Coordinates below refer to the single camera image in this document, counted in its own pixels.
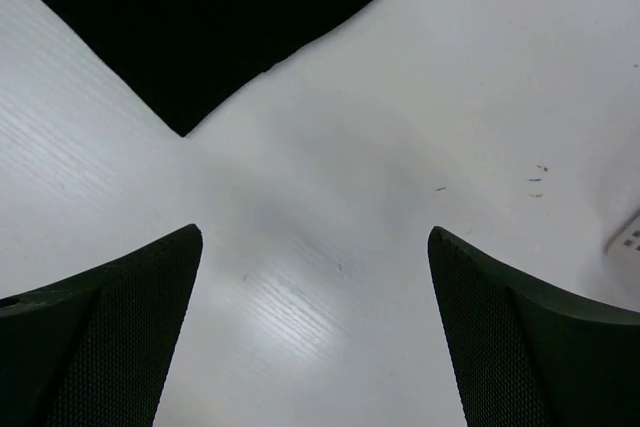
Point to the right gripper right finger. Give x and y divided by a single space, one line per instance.
527 353

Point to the black skirt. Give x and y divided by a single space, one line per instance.
184 58

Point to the white plastic basket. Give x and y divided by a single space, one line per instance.
626 238

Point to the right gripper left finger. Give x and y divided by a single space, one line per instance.
94 349

